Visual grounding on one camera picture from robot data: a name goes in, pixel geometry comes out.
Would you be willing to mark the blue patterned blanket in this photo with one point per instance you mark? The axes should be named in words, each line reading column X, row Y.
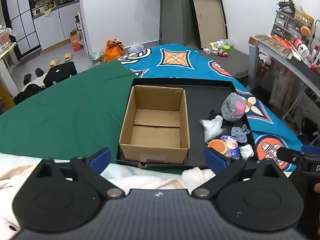
column 190, row 65

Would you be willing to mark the brown cardboard box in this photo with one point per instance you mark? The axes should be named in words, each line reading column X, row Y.
column 155, row 152

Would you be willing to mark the clear plastic jar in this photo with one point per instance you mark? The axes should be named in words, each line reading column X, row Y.
column 221, row 43

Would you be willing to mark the grey drawer organizer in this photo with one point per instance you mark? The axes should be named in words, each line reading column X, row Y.
column 285, row 25

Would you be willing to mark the small grey plush toy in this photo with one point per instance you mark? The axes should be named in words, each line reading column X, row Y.
column 240, row 133

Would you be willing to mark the orange bag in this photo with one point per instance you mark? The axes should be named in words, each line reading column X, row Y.
column 113, row 51

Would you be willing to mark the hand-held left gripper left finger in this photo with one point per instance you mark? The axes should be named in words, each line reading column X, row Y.
column 101, row 158

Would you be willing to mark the white kitchen cabinet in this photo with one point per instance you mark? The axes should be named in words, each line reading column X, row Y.
column 52, row 27

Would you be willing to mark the woven basket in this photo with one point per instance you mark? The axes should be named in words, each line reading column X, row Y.
column 303, row 17

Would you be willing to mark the small microwave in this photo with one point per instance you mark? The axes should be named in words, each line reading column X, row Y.
column 37, row 11

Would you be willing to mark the black slipper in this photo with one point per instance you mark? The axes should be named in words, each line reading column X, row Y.
column 40, row 72
column 27, row 78

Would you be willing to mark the black framed glass door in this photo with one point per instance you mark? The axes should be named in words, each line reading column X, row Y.
column 18, row 17

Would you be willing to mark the beige tote bag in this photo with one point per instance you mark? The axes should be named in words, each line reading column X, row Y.
column 280, row 90

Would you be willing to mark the spray bottle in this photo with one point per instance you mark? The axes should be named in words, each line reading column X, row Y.
column 77, row 22

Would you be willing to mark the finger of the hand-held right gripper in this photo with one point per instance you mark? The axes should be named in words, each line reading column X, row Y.
column 288, row 155
column 311, row 149

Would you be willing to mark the yellow legged table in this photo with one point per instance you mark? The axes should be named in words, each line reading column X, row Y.
column 6, row 62

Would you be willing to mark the person's right hand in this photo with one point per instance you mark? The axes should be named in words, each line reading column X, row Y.
column 317, row 188

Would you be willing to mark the red basket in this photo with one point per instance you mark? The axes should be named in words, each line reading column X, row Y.
column 264, row 67

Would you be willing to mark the white tissue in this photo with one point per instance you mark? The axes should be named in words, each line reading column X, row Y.
column 246, row 152

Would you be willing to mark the black lid brown inside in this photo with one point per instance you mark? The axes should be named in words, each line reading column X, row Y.
column 210, row 20

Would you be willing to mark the grey desk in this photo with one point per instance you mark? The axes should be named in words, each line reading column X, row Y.
column 295, row 67

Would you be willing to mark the white plastic bag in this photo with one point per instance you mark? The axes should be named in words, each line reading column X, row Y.
column 136, row 47

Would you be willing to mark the clear bag white stuffing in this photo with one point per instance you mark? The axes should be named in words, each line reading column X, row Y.
column 212, row 130

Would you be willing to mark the orange cardboard box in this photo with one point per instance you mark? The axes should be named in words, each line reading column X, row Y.
column 75, row 42

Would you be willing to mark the black white clothing pile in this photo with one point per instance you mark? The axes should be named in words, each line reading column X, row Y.
column 30, row 90

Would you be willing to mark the black white small toy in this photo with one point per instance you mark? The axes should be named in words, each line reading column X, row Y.
column 213, row 114

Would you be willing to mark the grey pink plush toy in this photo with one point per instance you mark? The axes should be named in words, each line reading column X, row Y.
column 232, row 107

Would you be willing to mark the hamburger squishy toy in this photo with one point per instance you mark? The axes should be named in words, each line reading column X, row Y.
column 217, row 147

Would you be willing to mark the yellow slipper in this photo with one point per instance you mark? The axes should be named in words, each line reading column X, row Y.
column 68, row 57
column 53, row 63

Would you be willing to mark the plastic bottle red label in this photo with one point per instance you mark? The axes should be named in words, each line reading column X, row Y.
column 303, row 51

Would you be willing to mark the purple snack packet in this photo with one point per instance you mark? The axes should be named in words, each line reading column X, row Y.
column 232, row 146

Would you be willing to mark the grey door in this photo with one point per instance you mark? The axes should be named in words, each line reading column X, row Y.
column 172, row 12

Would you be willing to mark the white fleece cloth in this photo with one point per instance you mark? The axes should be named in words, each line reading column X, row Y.
column 140, row 182

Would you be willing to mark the black tray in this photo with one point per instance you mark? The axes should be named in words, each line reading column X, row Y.
column 200, row 100

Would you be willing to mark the green cup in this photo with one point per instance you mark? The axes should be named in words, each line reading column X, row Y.
column 226, row 48

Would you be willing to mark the white charger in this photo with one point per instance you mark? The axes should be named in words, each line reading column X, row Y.
column 207, row 51

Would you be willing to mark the green bed sheet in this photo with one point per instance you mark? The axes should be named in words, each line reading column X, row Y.
column 62, row 110

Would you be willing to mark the dark model figure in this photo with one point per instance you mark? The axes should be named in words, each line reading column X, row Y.
column 286, row 6

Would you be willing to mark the red snack packet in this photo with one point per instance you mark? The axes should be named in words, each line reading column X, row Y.
column 282, row 41

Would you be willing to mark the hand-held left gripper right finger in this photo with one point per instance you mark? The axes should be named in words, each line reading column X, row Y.
column 215, row 160

